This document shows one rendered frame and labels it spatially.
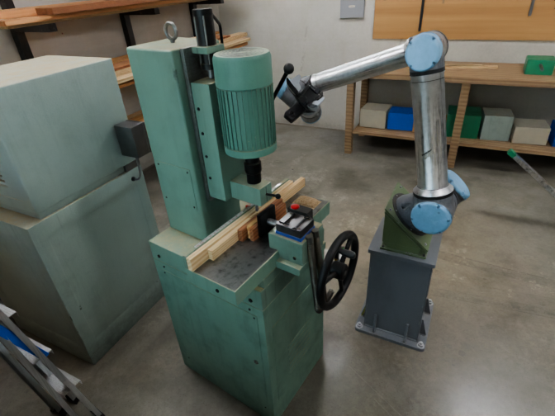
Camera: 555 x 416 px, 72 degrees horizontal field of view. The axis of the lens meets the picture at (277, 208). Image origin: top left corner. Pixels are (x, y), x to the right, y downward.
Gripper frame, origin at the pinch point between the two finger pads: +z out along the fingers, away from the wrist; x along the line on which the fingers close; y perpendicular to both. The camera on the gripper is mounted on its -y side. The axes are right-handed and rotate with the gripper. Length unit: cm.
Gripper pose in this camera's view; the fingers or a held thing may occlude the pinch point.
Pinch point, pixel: (300, 93)
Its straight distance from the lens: 139.2
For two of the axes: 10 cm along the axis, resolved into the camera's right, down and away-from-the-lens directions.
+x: 7.1, 7.0, -1.1
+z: -1.5, 0.0, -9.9
